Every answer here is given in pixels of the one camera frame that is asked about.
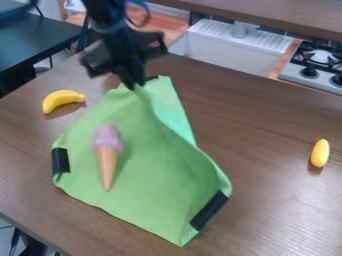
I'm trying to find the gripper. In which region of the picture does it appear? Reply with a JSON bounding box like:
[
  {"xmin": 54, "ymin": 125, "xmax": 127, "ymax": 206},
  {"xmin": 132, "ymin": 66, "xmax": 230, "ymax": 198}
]
[{"xmin": 78, "ymin": 27, "xmax": 170, "ymax": 91}]

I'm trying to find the green cloth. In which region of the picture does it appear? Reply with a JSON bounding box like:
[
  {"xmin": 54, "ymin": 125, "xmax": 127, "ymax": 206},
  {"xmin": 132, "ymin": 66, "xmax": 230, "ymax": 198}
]
[{"xmin": 49, "ymin": 75, "xmax": 234, "ymax": 248}]

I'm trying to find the yellow toy banana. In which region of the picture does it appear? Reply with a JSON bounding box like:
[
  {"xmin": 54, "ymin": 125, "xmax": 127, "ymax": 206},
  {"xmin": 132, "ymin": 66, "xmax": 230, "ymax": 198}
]
[{"xmin": 41, "ymin": 89, "xmax": 87, "ymax": 115}]

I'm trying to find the black table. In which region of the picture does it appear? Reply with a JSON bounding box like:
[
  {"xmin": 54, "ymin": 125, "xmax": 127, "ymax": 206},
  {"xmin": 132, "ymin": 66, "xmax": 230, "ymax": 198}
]
[{"xmin": 0, "ymin": 11, "xmax": 86, "ymax": 98}]

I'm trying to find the pink toy ice cream cone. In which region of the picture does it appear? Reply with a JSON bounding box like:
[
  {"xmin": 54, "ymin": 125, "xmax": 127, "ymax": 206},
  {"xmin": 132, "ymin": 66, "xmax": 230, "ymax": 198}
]
[{"xmin": 90, "ymin": 124, "xmax": 125, "ymax": 193}]

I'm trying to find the toy sink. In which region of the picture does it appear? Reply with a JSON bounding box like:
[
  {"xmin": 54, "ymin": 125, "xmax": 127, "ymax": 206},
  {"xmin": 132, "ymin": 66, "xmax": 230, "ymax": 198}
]
[{"xmin": 185, "ymin": 17, "xmax": 297, "ymax": 78}]

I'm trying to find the toy stove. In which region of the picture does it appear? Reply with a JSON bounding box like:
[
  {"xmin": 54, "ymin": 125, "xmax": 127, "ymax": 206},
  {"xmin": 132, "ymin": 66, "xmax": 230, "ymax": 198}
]
[{"xmin": 276, "ymin": 39, "xmax": 342, "ymax": 97}]

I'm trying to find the yellow oval toy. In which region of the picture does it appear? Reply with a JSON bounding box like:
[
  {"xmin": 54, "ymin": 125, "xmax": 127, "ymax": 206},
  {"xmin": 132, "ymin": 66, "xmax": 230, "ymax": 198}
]
[{"xmin": 308, "ymin": 138, "xmax": 332, "ymax": 169}]

